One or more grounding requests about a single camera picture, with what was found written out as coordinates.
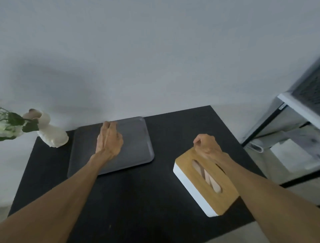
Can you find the person's left hand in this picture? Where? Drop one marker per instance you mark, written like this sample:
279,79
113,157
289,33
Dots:
108,142

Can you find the person's right hand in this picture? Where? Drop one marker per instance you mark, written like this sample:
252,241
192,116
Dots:
208,147

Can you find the person's left fingers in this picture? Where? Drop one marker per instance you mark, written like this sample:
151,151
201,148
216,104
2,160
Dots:
110,126

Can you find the person's right fingers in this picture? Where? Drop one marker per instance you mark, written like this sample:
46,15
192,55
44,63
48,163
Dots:
200,140

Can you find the person's left forearm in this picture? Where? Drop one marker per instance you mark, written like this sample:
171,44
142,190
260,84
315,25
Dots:
47,202

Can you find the person's right forearm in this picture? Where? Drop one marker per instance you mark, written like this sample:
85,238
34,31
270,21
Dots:
270,197

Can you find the grey rectangular tray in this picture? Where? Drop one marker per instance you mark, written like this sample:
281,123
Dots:
136,142

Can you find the pink tissue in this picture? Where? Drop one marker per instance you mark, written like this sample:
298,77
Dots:
208,176

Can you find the white tissue box wooden lid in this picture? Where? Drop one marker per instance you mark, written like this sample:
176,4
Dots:
200,185

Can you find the cream ceramic vase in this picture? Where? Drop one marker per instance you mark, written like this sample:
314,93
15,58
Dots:
51,134

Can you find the black table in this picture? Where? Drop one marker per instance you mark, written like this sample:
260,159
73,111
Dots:
140,190

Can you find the white metal shelf rack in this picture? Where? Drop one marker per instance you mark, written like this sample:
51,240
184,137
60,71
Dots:
295,120

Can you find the white flowers with green leaves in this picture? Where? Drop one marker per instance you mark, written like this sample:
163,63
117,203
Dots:
10,125

